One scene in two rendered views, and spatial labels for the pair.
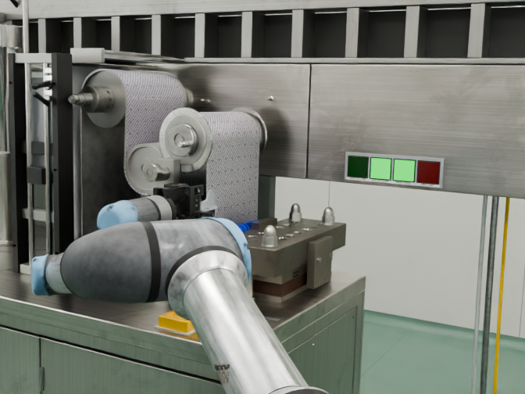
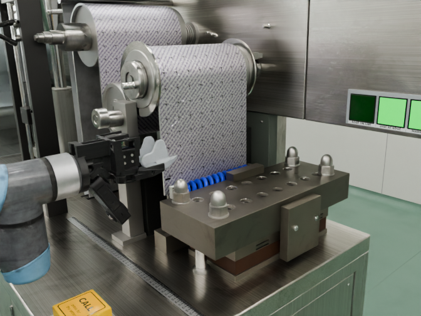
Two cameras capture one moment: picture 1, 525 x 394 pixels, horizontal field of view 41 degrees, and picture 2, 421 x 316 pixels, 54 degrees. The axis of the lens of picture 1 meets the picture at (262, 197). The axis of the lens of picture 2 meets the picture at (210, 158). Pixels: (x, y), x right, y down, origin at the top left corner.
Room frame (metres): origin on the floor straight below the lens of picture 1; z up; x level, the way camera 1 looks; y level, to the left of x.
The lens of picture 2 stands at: (0.90, -0.25, 1.33)
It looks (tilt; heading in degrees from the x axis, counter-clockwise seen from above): 16 degrees down; 21
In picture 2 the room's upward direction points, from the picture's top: 1 degrees counter-clockwise
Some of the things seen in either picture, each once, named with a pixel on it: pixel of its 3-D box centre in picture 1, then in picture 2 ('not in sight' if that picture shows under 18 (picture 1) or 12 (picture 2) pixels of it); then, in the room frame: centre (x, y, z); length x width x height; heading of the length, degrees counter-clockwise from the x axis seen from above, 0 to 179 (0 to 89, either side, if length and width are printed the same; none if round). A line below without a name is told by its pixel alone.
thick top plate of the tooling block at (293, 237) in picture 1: (283, 243); (261, 199); (1.68, -0.06, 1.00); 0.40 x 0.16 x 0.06; 151
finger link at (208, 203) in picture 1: (209, 202); (160, 153); (1.58, 0.12, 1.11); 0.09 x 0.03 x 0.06; 150
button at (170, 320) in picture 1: (183, 320); (82, 313); (1.35, 0.15, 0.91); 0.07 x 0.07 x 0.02; 61
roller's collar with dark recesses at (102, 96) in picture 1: (96, 99); (74, 37); (1.73, 0.41, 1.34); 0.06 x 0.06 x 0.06; 61
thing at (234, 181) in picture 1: (233, 195); (207, 141); (1.70, 0.07, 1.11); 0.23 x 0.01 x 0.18; 151
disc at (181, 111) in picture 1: (185, 140); (139, 79); (1.63, 0.18, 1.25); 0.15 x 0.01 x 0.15; 61
